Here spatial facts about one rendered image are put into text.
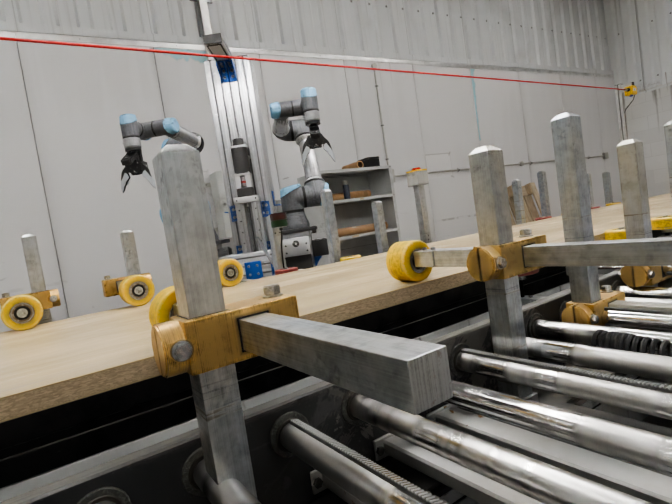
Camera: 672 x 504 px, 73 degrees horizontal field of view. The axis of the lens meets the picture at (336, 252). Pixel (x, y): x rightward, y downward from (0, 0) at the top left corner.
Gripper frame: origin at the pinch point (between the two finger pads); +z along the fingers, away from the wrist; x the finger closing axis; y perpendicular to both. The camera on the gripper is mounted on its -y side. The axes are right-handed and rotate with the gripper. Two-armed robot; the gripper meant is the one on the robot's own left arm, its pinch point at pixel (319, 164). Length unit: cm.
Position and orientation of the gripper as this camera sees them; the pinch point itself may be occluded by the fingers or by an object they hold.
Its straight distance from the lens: 215.2
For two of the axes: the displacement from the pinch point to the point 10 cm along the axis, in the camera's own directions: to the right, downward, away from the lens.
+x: -9.9, 1.5, -0.1
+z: 1.5, 9.9, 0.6
